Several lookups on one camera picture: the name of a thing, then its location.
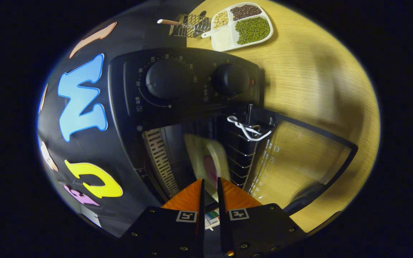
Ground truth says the yellow soybeans pile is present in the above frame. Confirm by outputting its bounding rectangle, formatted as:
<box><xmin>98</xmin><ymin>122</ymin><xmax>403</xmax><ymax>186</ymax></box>
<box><xmin>213</xmin><ymin>11</ymin><xmax>230</xmax><ymax>30</ymax></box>

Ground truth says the green mung beans pile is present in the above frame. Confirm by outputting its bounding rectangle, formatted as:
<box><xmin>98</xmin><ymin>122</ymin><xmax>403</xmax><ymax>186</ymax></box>
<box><xmin>235</xmin><ymin>16</ymin><xmax>271</xmax><ymax>46</ymax></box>

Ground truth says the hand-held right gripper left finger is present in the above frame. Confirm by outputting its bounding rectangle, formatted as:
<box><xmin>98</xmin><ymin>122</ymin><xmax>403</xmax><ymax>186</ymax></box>
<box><xmin>119</xmin><ymin>178</ymin><xmax>206</xmax><ymax>258</ymax></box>

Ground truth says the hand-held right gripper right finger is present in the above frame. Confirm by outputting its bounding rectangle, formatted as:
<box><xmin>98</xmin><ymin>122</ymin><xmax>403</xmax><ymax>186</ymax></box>
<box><xmin>216</xmin><ymin>177</ymin><xmax>306</xmax><ymax>258</ymax></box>

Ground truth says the black backdrop cloth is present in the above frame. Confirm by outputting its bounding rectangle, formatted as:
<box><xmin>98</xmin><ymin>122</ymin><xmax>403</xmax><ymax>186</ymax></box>
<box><xmin>37</xmin><ymin>0</ymin><xmax>200</xmax><ymax>239</ymax></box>

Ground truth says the dark red beans pile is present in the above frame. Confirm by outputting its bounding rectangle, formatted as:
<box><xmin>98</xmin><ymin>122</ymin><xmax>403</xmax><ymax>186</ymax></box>
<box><xmin>229</xmin><ymin>4</ymin><xmax>263</xmax><ymax>21</ymax></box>

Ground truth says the white rice pile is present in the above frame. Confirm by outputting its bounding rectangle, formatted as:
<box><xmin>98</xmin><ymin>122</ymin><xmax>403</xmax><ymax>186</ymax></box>
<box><xmin>214</xmin><ymin>27</ymin><xmax>233</xmax><ymax>51</ymax></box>

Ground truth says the black electric oven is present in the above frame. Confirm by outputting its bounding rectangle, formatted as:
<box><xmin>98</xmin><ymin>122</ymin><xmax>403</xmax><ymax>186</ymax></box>
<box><xmin>108</xmin><ymin>48</ymin><xmax>359</xmax><ymax>216</ymax></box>

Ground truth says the pale yellow food slice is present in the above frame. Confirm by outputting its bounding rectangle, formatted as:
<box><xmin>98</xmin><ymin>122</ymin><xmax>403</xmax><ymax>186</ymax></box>
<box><xmin>184</xmin><ymin>134</ymin><xmax>231</xmax><ymax>203</ymax></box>

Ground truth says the metal wire utensil holder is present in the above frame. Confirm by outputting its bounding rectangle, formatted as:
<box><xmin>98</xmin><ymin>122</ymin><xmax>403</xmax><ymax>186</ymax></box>
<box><xmin>169</xmin><ymin>11</ymin><xmax>211</xmax><ymax>38</ymax></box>

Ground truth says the white divided plate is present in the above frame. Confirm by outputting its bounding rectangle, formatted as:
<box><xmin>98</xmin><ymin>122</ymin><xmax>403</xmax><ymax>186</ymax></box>
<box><xmin>202</xmin><ymin>2</ymin><xmax>275</xmax><ymax>52</ymax></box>

